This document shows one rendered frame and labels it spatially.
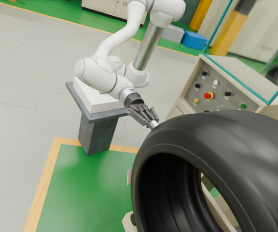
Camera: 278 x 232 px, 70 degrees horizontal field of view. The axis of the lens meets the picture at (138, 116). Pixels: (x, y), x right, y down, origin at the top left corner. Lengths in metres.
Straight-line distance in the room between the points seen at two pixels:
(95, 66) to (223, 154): 0.60
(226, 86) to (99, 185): 1.33
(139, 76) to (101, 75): 0.72
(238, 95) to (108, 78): 0.80
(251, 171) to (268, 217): 0.07
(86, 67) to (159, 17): 0.60
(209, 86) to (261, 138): 1.03
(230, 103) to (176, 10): 0.63
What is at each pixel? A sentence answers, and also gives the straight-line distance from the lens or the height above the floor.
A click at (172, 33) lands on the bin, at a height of 0.21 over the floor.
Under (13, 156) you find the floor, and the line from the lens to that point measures 2.12.
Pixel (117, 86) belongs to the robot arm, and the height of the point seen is 1.20.
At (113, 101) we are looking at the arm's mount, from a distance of 1.58.
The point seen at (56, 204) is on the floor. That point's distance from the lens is 1.84.
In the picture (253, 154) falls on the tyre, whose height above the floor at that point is 1.46.
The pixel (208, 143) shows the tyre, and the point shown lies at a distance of 0.43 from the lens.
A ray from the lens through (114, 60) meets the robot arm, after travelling 1.54.
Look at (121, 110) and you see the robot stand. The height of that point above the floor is 0.65.
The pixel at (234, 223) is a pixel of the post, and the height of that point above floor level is 0.97.
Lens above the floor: 1.67
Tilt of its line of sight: 38 degrees down
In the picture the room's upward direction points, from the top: 21 degrees clockwise
